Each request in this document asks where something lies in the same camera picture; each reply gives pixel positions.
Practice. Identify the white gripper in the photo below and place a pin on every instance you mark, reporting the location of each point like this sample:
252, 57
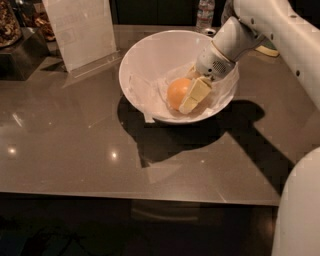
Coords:
212, 63

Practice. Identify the orange fruit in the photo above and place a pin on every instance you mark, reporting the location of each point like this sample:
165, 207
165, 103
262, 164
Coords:
176, 92

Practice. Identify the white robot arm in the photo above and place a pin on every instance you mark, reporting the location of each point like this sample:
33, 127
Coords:
297, 229

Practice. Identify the white bowl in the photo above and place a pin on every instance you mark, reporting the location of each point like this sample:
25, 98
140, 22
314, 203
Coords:
159, 53

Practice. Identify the white crumpled paper liner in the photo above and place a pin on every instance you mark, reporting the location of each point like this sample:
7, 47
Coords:
149, 97

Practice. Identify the silver drink can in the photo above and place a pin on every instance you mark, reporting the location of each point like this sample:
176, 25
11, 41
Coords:
210, 32

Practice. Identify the clear plastic water bottle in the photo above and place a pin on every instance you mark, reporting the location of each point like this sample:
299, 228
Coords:
205, 14

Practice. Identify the person in grey trousers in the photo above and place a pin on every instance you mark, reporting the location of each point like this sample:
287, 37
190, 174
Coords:
228, 11

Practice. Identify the yellow green sponge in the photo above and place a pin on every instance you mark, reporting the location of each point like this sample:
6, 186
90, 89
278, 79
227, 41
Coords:
267, 48

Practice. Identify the clear acrylic sign holder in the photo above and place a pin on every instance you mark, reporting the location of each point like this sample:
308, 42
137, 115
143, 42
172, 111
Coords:
84, 34

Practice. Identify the snack jar in background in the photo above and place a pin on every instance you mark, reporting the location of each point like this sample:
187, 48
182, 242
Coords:
35, 15

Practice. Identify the dark metal box stand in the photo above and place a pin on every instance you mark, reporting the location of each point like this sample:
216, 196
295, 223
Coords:
20, 60

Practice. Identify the glass jar of nuts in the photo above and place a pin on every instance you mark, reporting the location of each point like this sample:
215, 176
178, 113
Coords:
10, 31

